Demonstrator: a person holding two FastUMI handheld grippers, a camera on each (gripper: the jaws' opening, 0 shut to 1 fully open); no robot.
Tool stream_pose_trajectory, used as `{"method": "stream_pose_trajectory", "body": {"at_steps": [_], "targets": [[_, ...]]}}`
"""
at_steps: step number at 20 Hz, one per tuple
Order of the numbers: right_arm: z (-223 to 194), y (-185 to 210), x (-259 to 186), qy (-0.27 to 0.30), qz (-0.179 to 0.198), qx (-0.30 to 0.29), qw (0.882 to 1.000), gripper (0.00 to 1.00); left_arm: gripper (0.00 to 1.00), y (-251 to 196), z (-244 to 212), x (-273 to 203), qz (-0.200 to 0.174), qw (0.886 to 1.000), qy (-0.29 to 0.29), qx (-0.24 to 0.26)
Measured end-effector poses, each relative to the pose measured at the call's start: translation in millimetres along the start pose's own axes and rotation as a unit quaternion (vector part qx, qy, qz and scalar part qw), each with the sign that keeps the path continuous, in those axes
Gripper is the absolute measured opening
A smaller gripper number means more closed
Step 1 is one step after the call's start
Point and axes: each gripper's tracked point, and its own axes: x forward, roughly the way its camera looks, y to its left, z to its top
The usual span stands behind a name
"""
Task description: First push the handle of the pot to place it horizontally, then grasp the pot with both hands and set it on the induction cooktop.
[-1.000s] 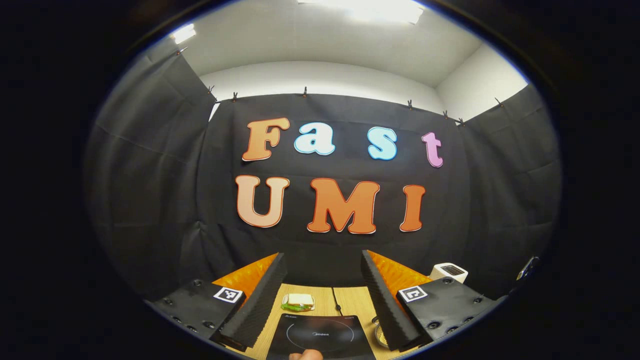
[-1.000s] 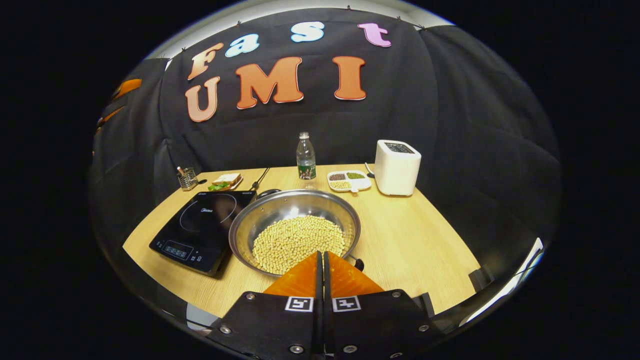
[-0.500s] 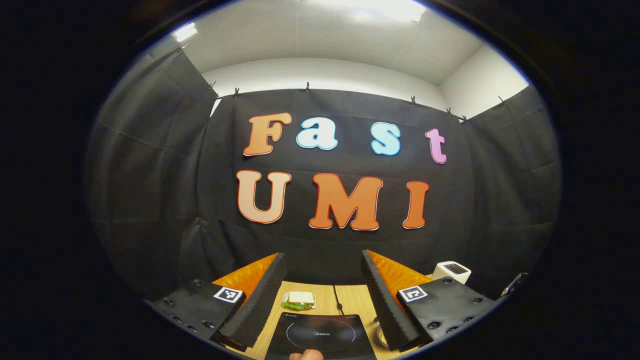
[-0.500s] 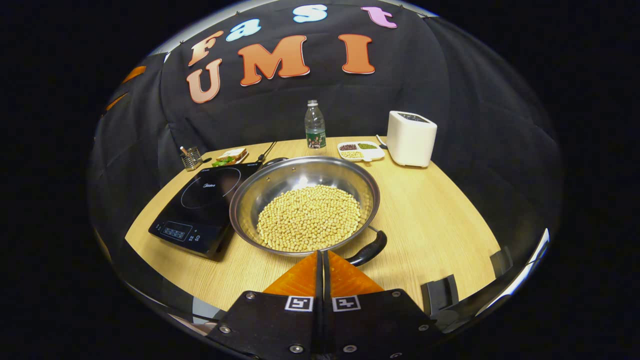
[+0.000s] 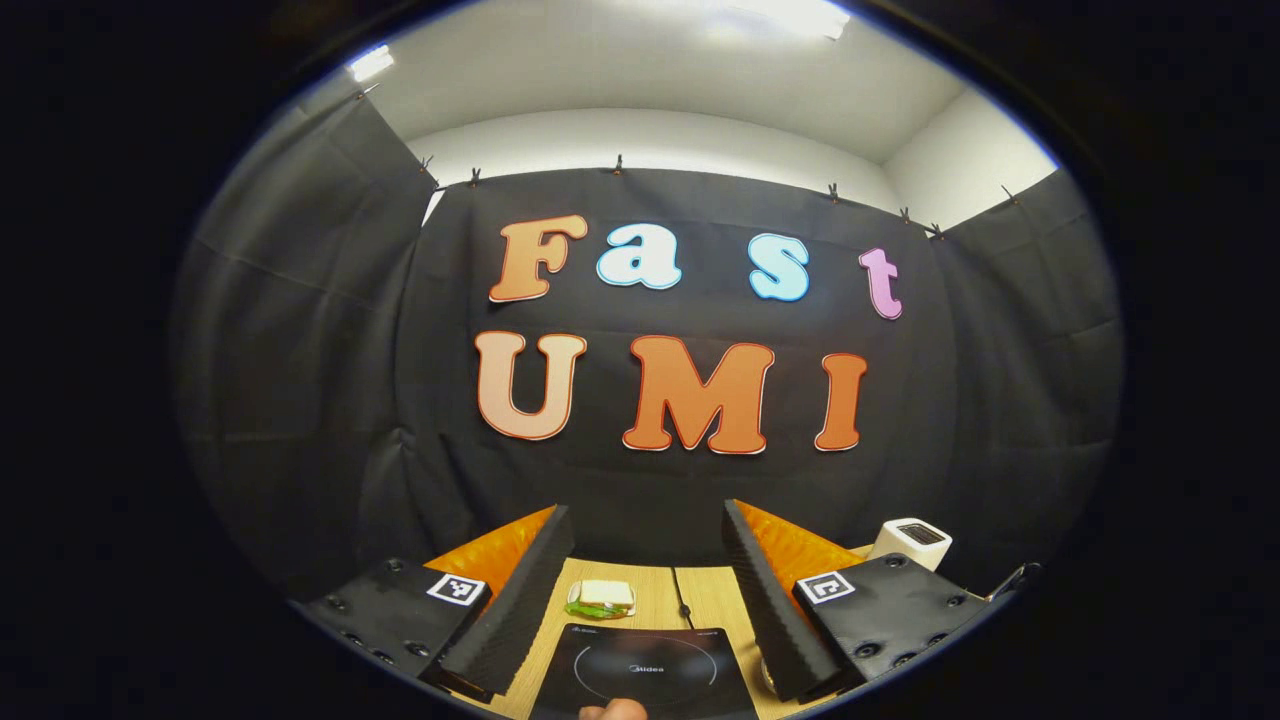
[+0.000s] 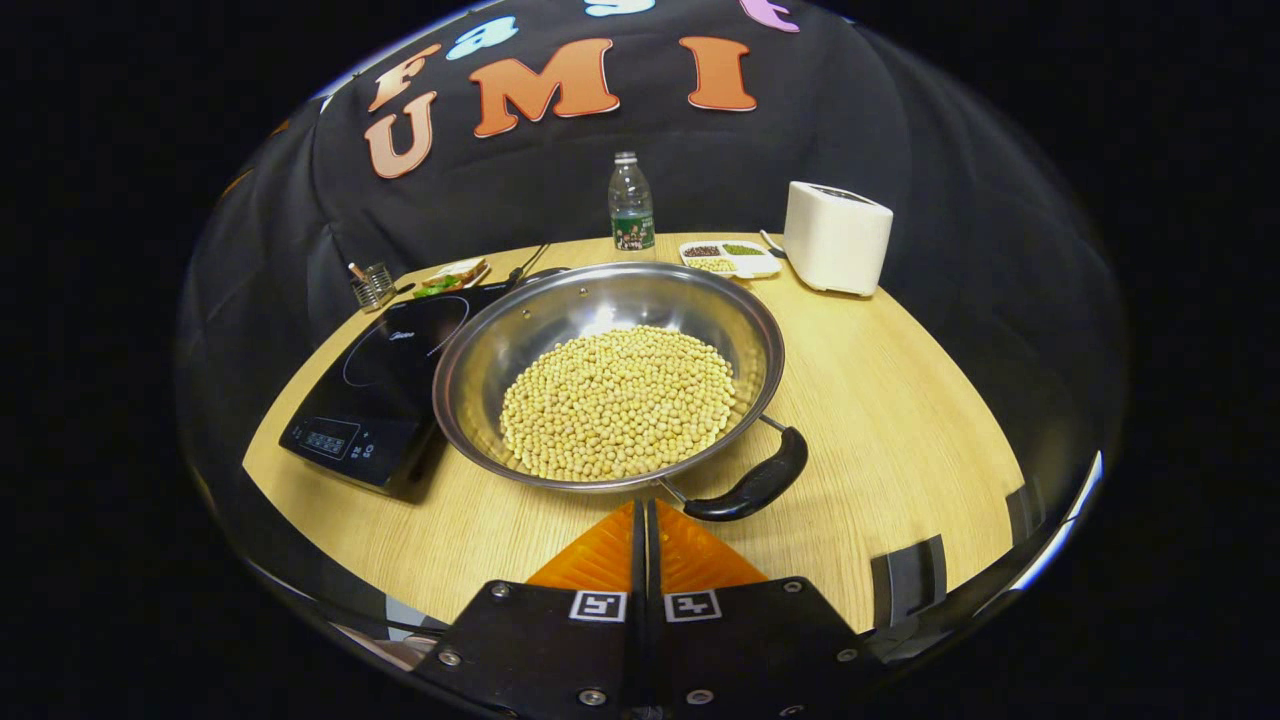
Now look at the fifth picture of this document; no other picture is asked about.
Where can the small ceiling light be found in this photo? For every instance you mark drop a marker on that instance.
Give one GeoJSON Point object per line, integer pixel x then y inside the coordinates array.
{"type": "Point", "coordinates": [371, 63]}

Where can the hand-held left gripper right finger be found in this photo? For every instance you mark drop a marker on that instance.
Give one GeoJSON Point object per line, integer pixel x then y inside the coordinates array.
{"type": "Point", "coordinates": [770, 610]}

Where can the row of black cloth clips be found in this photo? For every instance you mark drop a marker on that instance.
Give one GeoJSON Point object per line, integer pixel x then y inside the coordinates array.
{"type": "Point", "coordinates": [618, 166]}

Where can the white toaster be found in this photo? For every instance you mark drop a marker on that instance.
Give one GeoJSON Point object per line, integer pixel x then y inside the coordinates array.
{"type": "Point", "coordinates": [905, 548]}

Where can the black induction cooktop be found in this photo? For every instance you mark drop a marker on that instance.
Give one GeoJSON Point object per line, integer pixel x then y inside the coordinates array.
{"type": "Point", "coordinates": [620, 690]}

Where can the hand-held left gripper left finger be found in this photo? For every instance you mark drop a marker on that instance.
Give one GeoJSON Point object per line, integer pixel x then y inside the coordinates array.
{"type": "Point", "coordinates": [520, 610]}

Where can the large ceiling light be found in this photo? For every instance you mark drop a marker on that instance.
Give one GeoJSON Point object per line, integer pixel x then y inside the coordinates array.
{"type": "Point", "coordinates": [790, 15]}

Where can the sandwich with lettuce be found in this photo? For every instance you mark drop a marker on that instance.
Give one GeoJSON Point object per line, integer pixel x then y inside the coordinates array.
{"type": "Point", "coordinates": [603, 596]}

